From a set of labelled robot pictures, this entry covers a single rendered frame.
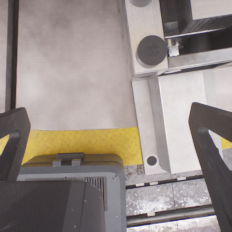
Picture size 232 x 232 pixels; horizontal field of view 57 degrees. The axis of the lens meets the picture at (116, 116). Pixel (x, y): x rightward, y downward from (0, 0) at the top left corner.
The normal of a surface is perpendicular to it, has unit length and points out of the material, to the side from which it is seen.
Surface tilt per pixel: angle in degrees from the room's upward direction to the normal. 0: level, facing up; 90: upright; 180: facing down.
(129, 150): 0
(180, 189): 0
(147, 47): 0
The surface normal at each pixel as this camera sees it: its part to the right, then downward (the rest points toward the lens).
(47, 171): -0.02, -0.65
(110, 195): 0.00, 0.07
